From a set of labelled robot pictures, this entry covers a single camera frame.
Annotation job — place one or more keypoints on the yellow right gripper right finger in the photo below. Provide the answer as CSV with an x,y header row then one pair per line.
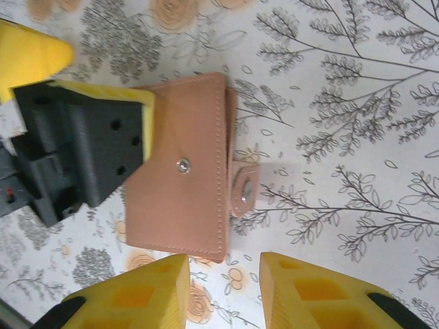
x,y
308,298

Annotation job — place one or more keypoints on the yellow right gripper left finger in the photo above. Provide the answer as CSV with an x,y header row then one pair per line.
x,y
137,301

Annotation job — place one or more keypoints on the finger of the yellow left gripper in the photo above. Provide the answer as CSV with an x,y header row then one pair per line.
x,y
89,144
27,58

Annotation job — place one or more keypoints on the pink leather card holder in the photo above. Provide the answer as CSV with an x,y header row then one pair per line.
x,y
192,130

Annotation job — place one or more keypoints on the floral printed tablecloth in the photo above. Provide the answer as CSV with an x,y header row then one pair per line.
x,y
343,171

